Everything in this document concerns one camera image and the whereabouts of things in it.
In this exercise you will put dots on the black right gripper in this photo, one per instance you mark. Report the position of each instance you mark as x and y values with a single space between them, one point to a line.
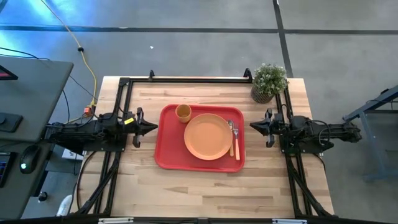
276 127

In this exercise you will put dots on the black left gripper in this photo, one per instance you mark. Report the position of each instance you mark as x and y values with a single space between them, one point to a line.
132 127

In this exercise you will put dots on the red plastic tray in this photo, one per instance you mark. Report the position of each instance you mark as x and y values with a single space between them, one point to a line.
171 149

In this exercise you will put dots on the orange cup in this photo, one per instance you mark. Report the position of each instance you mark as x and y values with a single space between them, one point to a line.
183 113

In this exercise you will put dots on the orange plate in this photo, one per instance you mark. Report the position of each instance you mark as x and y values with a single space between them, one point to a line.
208 137

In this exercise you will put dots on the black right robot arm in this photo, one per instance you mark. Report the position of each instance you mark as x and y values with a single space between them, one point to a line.
339 132

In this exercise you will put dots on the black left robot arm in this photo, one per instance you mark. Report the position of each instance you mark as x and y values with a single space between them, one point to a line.
77 132

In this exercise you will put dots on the grey ribbed plant pot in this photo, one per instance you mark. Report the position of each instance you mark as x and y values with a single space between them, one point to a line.
259 98

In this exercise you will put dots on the green artificial plant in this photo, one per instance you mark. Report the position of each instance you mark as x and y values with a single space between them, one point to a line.
269 79

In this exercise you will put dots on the orange plug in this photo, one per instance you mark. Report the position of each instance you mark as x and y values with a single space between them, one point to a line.
88 110

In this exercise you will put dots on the grey desk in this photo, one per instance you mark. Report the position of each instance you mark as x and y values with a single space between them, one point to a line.
37 87

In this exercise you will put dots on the black computer mouse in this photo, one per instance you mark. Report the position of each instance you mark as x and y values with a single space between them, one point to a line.
29 158

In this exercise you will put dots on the black round knob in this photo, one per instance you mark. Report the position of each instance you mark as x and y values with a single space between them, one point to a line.
42 196

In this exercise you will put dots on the black desk device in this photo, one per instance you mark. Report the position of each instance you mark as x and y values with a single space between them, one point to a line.
9 123

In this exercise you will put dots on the black keyboard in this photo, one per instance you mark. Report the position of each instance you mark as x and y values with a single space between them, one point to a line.
3 169

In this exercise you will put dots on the dark screen with red glow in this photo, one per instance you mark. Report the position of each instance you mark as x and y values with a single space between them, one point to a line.
5 74

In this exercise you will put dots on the black aluminium table frame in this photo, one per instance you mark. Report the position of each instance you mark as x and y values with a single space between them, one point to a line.
186 80

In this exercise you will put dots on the silver metal bracket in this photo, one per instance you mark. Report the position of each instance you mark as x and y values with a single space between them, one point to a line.
115 220
289 221

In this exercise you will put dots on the blue-grey metal table frame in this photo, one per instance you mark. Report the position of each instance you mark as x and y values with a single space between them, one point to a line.
373 102

